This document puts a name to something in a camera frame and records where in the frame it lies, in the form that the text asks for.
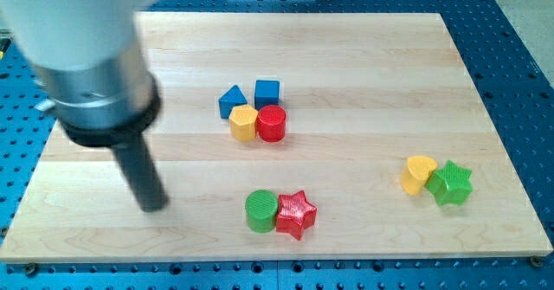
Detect blue triangle block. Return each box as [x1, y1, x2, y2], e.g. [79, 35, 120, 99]
[218, 85, 248, 119]

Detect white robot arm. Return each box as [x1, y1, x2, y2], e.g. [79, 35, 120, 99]
[1, 0, 160, 146]

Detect yellow hexagon block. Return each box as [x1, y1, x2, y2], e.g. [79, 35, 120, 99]
[229, 105, 258, 142]

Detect light wooden board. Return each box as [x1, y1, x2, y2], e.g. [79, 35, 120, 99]
[1, 12, 552, 263]

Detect red cylinder block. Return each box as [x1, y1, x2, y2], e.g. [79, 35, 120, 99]
[256, 105, 287, 142]

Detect blue cube block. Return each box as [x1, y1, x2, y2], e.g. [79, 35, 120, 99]
[254, 80, 280, 110]

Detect green cylinder block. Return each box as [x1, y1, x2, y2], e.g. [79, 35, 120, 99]
[245, 190, 279, 233]

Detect red star block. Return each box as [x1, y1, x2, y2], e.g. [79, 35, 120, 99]
[275, 190, 318, 241]

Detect yellow heart block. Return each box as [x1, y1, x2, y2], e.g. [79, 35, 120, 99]
[400, 155, 438, 196]

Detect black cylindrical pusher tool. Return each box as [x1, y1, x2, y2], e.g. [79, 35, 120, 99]
[111, 134, 169, 212]

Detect green star block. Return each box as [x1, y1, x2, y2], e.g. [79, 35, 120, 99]
[425, 160, 473, 206]

